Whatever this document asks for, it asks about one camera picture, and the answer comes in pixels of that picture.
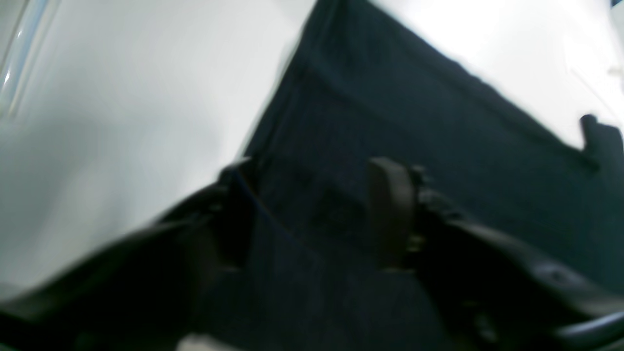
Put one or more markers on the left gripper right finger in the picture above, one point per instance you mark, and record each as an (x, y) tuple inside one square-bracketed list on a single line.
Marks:
[(493, 292)]

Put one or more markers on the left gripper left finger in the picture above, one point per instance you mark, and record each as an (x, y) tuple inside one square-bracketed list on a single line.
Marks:
[(146, 291)]

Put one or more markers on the black T-shirt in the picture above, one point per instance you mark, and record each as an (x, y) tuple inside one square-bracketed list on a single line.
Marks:
[(361, 85)]

